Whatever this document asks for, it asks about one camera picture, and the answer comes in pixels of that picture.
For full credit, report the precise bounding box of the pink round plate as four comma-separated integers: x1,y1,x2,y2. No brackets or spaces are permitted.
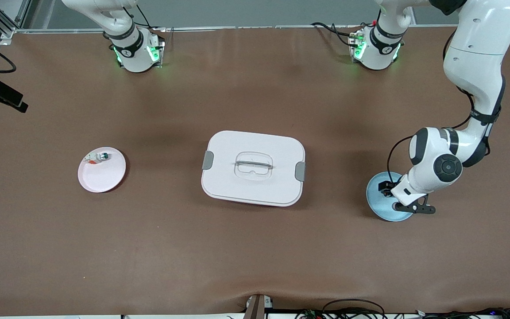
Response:
77,147,127,193

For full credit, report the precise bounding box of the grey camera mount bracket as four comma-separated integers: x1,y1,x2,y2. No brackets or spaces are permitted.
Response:
243,294,274,319

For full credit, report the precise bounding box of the brown table mat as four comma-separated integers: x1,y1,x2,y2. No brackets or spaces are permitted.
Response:
0,27,510,316

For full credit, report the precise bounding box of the white lidded storage box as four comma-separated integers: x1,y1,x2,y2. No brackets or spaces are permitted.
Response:
201,130,306,207

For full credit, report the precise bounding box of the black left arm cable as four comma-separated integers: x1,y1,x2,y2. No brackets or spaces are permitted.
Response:
387,31,503,184

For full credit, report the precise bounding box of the black looped cable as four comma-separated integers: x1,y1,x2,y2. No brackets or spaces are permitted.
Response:
321,299,386,319

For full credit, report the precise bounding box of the silver table edge rail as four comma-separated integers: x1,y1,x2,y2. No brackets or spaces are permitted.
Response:
14,25,459,34

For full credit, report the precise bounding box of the aluminium frame post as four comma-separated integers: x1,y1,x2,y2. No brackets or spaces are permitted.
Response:
0,0,32,45

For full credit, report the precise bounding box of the black cable bundle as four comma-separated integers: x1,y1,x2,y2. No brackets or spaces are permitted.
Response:
414,307,510,319

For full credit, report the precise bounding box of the light blue round plate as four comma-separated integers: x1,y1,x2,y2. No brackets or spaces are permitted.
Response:
366,171,415,222

